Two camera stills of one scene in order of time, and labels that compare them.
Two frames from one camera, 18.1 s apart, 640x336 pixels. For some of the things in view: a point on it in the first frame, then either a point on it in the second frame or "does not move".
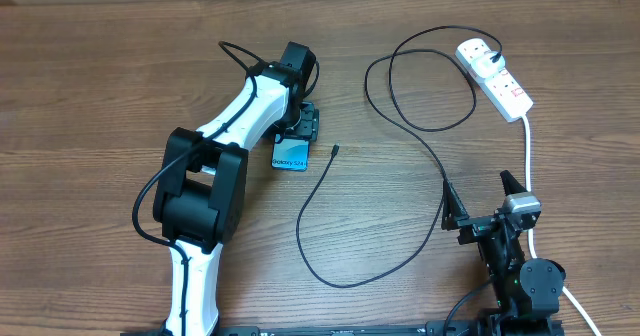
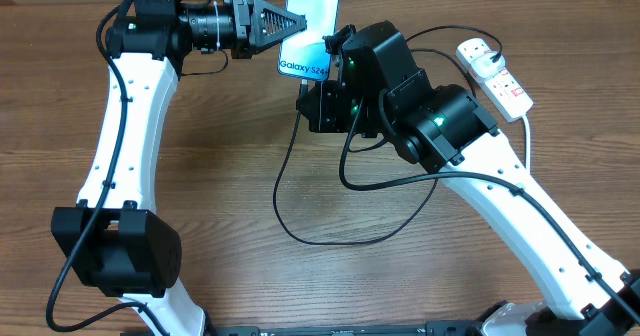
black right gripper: x=474 y=226 -> x=327 y=120
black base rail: x=432 y=328 does not move
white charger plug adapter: x=484 y=67 does not move
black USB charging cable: x=397 y=50 -> x=295 y=131
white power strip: x=511 y=102 does not move
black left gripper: x=305 y=127 -> x=251 y=29
